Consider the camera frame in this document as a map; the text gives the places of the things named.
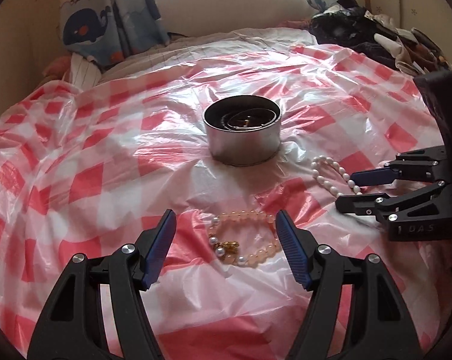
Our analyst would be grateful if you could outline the white pearl bead bracelet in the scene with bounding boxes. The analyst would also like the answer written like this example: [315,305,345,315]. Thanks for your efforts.
[310,155,364,199]

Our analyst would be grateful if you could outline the peach bead pearl bracelet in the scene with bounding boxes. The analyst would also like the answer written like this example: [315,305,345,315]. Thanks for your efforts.
[206,209,281,269]

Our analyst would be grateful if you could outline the pile of dark clothes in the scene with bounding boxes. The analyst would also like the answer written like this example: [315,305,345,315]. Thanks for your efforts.
[308,0,452,77]

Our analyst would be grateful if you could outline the round silver metal tin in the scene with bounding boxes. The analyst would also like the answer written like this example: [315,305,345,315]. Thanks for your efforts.
[202,95,281,167]

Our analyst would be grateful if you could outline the red white checkered plastic sheet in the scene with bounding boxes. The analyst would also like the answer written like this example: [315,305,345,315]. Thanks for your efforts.
[0,44,441,359]

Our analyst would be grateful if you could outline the striped beige bed sheet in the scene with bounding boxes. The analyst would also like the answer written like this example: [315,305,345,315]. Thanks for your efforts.
[99,28,318,84]

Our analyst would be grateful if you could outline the striped white pillow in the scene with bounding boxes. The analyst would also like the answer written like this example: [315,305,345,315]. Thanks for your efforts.
[63,53,102,90]

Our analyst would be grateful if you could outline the blue whale print curtain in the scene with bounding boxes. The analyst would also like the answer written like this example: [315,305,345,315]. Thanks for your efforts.
[59,0,170,68]

